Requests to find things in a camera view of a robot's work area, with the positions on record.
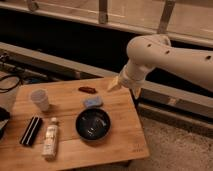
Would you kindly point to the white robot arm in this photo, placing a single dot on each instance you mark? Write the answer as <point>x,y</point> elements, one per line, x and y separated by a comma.
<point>148,52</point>

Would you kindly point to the black rectangular box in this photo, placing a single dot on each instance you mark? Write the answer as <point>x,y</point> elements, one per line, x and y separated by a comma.
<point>31,131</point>

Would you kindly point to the black object at left edge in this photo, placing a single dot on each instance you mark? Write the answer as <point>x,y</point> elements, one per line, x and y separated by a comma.
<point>4,118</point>

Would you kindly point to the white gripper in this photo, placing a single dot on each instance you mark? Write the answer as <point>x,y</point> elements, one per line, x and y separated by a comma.
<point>129,77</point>

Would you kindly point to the blue sponge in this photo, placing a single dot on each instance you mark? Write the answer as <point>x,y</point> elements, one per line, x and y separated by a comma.
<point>93,102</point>

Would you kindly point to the white plastic bottle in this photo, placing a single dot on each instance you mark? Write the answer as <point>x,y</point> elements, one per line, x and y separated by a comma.
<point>50,141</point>

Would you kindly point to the metal rail frame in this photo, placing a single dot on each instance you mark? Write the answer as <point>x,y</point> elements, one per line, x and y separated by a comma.
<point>181,99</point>

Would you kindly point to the dark ceramic bowl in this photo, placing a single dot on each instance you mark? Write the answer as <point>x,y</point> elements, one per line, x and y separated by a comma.
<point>93,124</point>

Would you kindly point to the wooden table board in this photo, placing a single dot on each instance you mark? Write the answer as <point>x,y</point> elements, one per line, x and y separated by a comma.
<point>125,140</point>

